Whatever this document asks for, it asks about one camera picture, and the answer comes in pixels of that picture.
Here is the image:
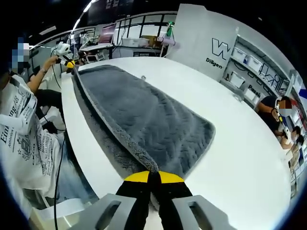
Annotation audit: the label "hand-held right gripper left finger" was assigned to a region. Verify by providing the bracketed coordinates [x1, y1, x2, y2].
[71, 171, 154, 230]

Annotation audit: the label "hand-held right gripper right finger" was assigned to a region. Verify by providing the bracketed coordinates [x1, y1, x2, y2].
[150, 170, 233, 230]

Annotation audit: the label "grey towel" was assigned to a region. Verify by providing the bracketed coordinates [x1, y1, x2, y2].
[71, 64, 216, 211]

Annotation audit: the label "person's left hand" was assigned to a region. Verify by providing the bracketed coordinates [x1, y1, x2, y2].
[47, 56, 59, 69]

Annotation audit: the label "person's black trouser legs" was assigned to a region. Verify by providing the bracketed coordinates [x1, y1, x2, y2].
[35, 89, 63, 115]

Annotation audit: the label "computer monitor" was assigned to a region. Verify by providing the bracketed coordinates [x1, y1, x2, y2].
[98, 23, 118, 46]

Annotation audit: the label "black hanging ceiling screen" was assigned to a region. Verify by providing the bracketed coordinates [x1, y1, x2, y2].
[87, 0, 135, 24]

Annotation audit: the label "white plastic bin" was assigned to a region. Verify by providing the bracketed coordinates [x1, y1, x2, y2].
[122, 38, 147, 47]

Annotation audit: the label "white worn neck device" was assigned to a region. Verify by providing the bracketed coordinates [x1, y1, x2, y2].
[0, 112, 32, 135]

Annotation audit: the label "black desk cabinet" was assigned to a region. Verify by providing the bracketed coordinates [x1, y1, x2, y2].
[133, 51, 161, 58]

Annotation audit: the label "brown cardboard box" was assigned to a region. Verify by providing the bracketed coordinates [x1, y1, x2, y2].
[141, 35, 158, 46]

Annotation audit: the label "operator in white shirt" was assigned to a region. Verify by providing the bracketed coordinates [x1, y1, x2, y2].
[0, 74, 64, 199]

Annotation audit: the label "lilac paper roll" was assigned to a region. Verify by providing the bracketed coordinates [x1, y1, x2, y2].
[157, 37, 180, 47]

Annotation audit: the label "group of white storage boxes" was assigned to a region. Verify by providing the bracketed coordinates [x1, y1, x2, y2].
[227, 46, 263, 104]

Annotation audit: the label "grey metal shelf rack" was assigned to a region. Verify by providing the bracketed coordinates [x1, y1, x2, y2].
[220, 27, 305, 111]

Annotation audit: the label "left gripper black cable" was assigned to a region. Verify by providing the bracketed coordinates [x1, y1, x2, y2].
[51, 62, 63, 92]

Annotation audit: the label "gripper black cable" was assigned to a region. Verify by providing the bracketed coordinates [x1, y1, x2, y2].
[53, 134, 67, 230]
[51, 62, 63, 92]

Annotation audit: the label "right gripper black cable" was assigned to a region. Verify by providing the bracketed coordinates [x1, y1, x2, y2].
[53, 134, 67, 230]

